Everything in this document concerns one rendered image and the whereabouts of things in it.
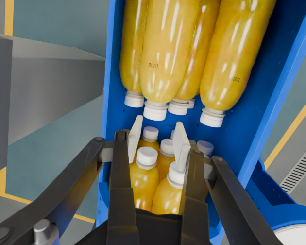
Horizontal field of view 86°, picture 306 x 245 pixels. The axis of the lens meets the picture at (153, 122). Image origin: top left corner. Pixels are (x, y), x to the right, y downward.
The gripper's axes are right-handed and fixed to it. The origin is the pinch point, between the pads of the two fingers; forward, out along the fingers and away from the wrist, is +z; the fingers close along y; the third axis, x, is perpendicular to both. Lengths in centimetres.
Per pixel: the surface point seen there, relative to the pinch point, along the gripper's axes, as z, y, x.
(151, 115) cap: 7.9, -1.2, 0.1
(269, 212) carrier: 24, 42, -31
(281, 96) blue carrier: 1.5, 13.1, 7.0
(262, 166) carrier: 60, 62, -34
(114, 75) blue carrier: 13.7, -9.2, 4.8
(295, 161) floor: 122, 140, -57
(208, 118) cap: 9.6, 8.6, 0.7
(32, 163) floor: 122, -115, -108
